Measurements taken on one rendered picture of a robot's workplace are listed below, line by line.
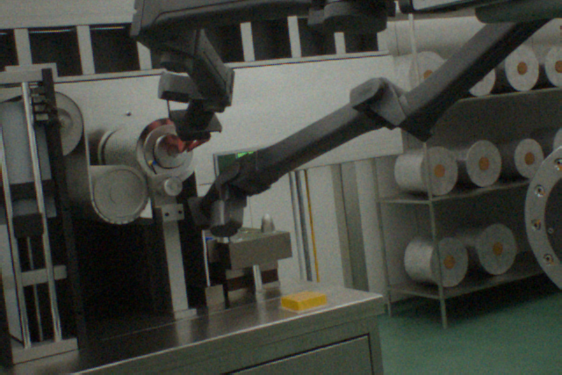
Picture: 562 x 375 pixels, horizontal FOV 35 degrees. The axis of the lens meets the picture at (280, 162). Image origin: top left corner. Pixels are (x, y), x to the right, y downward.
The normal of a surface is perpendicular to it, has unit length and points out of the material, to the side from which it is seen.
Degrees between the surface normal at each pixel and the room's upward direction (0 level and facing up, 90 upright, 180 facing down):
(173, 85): 83
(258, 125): 90
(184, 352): 90
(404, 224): 90
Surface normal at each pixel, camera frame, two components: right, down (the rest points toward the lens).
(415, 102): -0.55, -0.45
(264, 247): 0.50, -0.01
